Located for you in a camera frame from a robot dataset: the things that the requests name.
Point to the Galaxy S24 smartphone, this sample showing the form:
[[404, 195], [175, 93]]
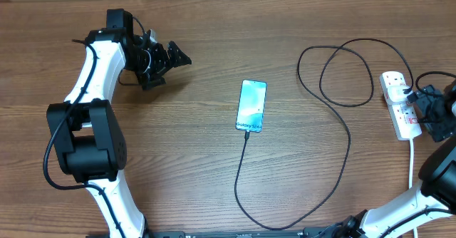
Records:
[[252, 100]]

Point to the white power strip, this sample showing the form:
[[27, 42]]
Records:
[[403, 116]]

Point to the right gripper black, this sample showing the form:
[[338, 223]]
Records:
[[421, 100]]

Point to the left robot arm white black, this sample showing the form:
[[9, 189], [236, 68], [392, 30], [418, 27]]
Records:
[[87, 149]]

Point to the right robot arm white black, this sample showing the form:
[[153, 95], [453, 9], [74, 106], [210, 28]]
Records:
[[431, 197]]

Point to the white charger plug adapter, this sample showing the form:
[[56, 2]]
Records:
[[395, 95]]

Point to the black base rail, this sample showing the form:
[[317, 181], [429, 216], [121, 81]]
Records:
[[242, 234]]

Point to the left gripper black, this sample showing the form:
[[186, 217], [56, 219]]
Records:
[[161, 63]]

